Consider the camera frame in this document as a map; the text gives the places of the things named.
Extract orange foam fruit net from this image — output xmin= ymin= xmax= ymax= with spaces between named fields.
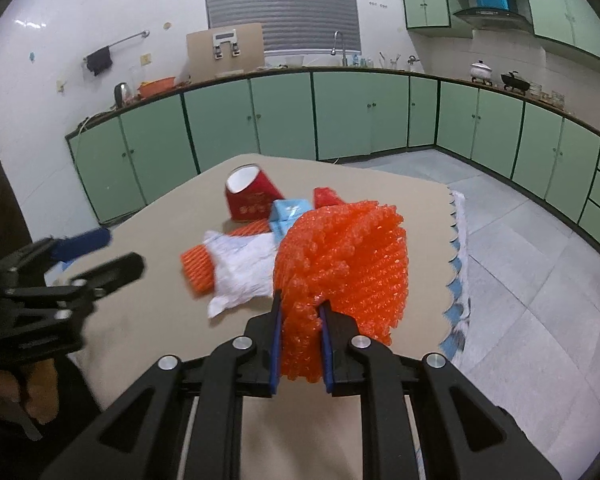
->
xmin=180 ymin=220 xmax=271 ymax=296

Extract orange bubble wrap sheet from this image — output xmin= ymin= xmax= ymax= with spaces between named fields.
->
xmin=273 ymin=200 xmax=408 ymax=382

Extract blue white carton pack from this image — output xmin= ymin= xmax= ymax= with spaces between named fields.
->
xmin=268 ymin=200 xmax=313 ymax=245

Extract red paper cup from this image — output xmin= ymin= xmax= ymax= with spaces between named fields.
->
xmin=225 ymin=164 xmax=284 ymax=222

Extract red plastic bag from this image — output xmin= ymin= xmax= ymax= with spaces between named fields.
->
xmin=313 ymin=186 xmax=344 ymax=209

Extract green lower kitchen cabinets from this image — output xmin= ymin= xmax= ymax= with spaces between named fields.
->
xmin=66 ymin=68 xmax=600 ymax=252

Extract chrome kitchen faucet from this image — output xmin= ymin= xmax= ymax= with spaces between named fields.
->
xmin=330 ymin=30 xmax=348 ymax=67

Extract person left hand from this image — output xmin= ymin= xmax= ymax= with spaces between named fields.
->
xmin=0 ymin=360 xmax=59 ymax=425

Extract beige cloth covered table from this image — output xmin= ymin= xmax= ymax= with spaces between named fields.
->
xmin=67 ymin=154 xmax=466 ymax=479

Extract white crumpled paper bag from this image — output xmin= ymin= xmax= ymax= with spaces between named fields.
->
xmin=204 ymin=231 xmax=277 ymax=318

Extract steel electric kettle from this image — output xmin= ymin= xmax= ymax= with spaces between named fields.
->
xmin=114 ymin=82 xmax=134 ymax=110

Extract orange plastic basin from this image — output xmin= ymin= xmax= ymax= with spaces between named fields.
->
xmin=138 ymin=77 xmax=175 ymax=99

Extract cardboard panel with white holder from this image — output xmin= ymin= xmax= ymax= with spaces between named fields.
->
xmin=186 ymin=23 xmax=265 ymax=84

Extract grey window blind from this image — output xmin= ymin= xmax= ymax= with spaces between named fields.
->
xmin=206 ymin=0 xmax=362 ymax=52

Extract white cooking pot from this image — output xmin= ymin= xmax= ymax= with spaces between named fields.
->
xmin=469 ymin=60 xmax=493 ymax=86

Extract black wok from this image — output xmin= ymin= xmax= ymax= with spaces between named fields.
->
xmin=501 ymin=70 xmax=531 ymax=96

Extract black range hood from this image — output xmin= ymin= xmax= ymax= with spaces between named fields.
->
xmin=454 ymin=6 xmax=533 ymax=34

